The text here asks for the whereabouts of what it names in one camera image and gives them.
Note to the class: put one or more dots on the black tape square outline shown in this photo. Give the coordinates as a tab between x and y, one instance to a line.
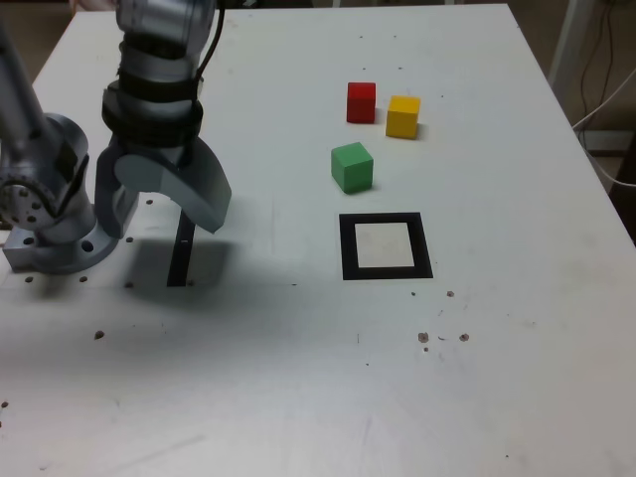
348	248

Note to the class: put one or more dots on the red cube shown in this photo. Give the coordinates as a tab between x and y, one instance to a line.
361	103

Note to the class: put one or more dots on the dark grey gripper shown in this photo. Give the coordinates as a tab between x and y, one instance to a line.
164	155

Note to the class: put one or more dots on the black tape strip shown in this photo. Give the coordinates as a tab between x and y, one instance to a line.
180	258

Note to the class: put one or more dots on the white metal post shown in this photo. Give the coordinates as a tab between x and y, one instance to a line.
571	35

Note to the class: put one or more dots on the black box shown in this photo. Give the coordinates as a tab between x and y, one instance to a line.
611	140

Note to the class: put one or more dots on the yellow cube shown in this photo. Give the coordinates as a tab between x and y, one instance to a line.
402	118

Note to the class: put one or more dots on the green cube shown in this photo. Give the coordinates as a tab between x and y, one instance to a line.
352	168

